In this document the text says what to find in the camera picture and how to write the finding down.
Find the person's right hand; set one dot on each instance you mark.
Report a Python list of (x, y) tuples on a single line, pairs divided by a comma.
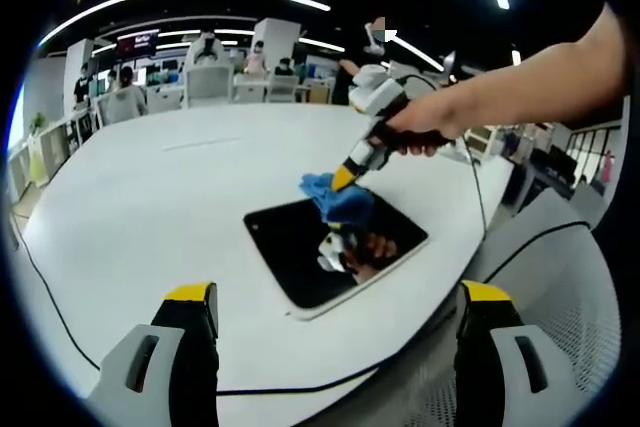
[(435, 114)]

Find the black mirror with white frame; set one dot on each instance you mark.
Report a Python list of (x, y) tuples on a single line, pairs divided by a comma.
[(280, 247)]

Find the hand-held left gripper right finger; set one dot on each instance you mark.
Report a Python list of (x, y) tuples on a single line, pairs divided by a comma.
[(480, 372)]

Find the red wall screen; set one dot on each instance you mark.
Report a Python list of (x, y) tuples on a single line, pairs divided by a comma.
[(137, 42)]

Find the blue cleaning cloth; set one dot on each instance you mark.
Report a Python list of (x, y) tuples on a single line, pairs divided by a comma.
[(345, 204)]

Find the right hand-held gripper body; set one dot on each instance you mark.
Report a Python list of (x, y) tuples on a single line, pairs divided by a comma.
[(377, 92)]

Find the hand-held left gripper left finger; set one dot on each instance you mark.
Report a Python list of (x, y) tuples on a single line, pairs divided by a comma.
[(192, 372)]

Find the green potted plant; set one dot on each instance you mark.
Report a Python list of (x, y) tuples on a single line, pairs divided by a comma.
[(37, 122)]

